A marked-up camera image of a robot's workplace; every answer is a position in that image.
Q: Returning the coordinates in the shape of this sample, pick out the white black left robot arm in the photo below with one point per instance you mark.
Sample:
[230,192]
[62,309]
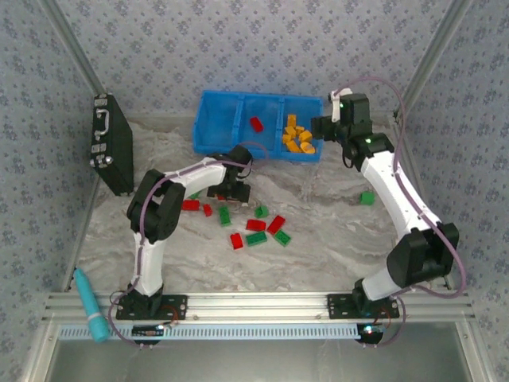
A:
[151,266]

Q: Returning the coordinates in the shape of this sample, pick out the teal marker pen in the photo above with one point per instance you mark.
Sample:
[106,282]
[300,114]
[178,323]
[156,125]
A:
[90,306]

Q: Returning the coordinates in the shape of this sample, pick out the small red lego brick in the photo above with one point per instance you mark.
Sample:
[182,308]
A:
[207,209]

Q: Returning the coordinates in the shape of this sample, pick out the blue three-compartment plastic bin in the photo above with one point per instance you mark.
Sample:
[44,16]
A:
[214,127]

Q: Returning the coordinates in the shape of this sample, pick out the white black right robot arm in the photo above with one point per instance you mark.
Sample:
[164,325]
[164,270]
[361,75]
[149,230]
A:
[385,187]

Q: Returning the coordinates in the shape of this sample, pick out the aluminium frame post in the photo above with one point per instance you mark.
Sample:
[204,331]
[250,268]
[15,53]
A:
[71,44]
[433,51]

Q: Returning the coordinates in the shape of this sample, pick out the small green lego brick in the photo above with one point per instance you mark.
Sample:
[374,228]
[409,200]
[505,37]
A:
[261,211]
[367,198]

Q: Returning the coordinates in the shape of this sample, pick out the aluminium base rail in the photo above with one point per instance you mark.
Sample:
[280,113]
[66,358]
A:
[254,304]

